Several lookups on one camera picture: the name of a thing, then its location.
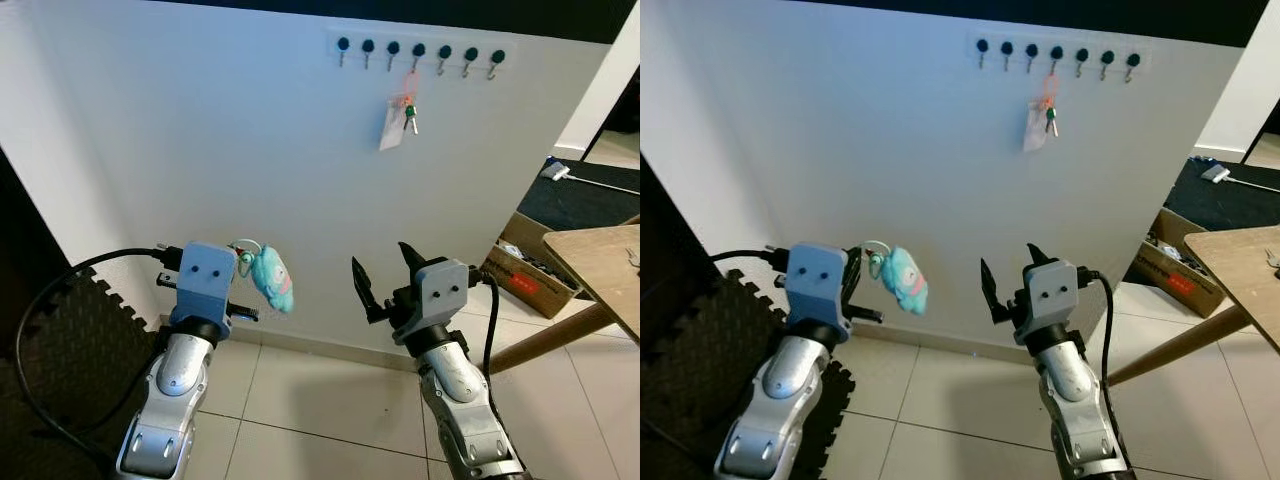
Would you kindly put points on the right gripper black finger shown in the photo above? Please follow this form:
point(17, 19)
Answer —
point(1036, 258)
point(993, 292)
point(410, 260)
point(368, 290)

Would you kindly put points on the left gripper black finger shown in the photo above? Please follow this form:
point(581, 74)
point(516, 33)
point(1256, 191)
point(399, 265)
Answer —
point(237, 280)
point(853, 275)

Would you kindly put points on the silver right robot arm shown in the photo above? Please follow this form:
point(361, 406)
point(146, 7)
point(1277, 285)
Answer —
point(455, 385)
point(1068, 385)

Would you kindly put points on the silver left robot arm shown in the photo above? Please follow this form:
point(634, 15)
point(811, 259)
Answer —
point(180, 375)
point(790, 385)

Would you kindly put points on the black knob metal hook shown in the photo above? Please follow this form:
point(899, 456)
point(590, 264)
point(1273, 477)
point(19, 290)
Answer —
point(1056, 52)
point(1107, 57)
point(1007, 48)
point(1081, 55)
point(470, 54)
point(1132, 60)
point(444, 52)
point(418, 50)
point(343, 44)
point(497, 57)
point(393, 48)
point(368, 46)
point(982, 46)
point(1031, 50)

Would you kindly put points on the brown cardboard box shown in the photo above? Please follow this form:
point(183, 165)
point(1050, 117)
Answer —
point(530, 285)
point(1180, 290)

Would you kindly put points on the green capped key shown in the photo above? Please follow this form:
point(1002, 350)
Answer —
point(410, 112)
point(1050, 114)

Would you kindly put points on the black foam puzzle mat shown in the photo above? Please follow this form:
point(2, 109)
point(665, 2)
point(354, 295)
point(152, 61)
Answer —
point(690, 370)
point(70, 360)

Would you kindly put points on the black rug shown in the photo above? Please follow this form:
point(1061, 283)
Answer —
point(1250, 205)
point(585, 205)

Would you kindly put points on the light wooden table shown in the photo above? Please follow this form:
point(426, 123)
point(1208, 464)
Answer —
point(1240, 285)
point(605, 275)

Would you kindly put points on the white hook rail plate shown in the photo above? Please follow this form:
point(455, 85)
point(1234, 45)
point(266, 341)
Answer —
point(356, 40)

